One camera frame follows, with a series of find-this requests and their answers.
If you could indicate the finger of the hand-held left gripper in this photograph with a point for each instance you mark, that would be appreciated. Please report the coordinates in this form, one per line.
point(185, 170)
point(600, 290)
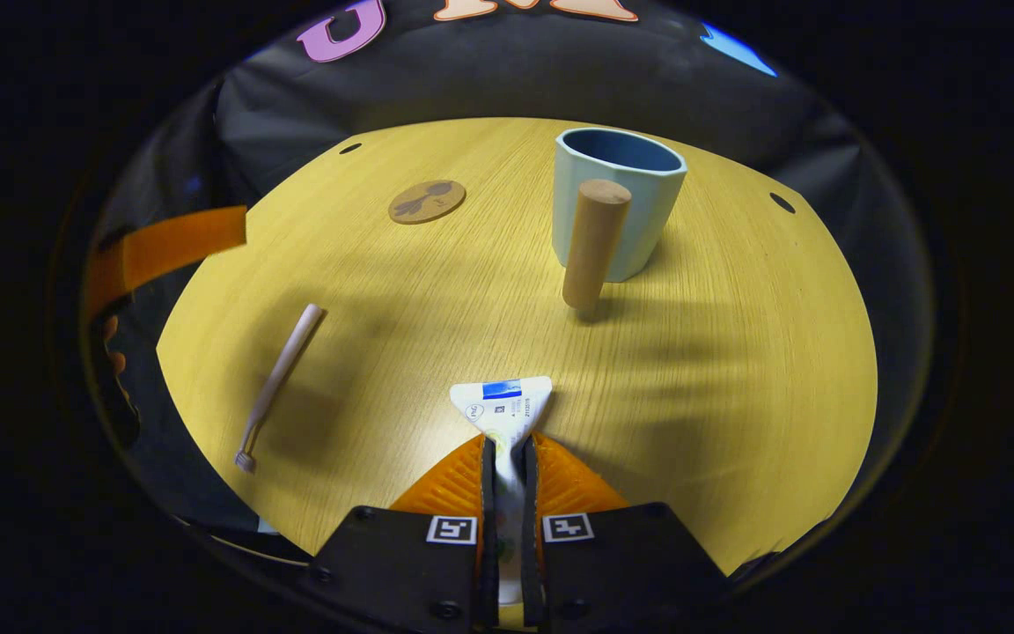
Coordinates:
point(172, 242)

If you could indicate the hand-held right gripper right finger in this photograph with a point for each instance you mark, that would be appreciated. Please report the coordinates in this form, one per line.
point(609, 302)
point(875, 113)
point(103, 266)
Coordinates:
point(532, 528)

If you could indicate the pale pink toothbrush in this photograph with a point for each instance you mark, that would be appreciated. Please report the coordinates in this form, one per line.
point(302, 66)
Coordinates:
point(282, 370)

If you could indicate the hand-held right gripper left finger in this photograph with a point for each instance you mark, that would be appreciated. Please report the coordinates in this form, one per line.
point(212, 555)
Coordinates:
point(488, 528)

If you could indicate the wooden desktop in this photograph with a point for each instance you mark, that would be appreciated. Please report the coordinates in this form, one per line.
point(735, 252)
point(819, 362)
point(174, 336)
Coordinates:
point(718, 396)

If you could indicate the white blue toothpaste tube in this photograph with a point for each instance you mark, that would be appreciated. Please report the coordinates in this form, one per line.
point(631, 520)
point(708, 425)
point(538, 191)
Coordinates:
point(507, 409)

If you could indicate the round wooden coaster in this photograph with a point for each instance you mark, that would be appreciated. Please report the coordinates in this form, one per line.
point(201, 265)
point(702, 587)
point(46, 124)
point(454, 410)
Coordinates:
point(426, 202)

